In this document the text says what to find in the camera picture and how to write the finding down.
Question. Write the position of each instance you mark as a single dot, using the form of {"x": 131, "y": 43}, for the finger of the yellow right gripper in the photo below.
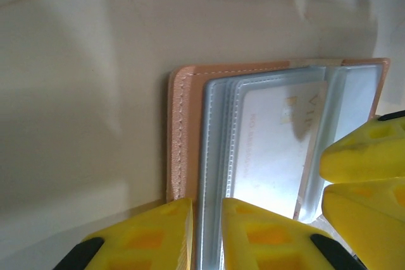
{"x": 373, "y": 219}
{"x": 364, "y": 156}

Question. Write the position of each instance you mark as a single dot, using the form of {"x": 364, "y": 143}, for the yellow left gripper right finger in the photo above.
{"x": 269, "y": 244}

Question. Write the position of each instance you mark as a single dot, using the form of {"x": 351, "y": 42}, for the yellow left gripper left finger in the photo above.
{"x": 142, "y": 238}

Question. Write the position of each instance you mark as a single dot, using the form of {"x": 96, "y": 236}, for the tan leather card holder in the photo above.
{"x": 190, "y": 124}

